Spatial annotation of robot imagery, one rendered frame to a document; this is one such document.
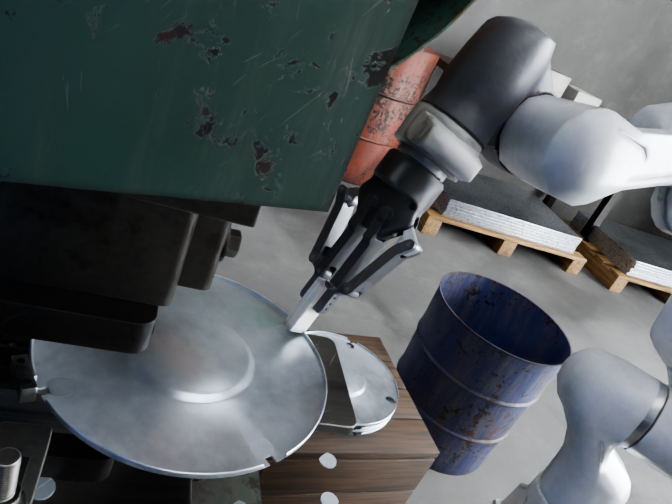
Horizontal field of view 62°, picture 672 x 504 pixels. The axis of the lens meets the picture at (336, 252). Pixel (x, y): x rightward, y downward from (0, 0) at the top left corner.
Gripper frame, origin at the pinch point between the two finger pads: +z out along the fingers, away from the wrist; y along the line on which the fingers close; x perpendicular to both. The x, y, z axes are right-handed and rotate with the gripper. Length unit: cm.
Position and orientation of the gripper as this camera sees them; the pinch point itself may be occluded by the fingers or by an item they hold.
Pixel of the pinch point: (310, 305)
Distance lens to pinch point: 65.5
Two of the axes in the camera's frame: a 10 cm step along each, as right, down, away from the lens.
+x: -5.0, -2.4, -8.3
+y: -6.2, -5.7, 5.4
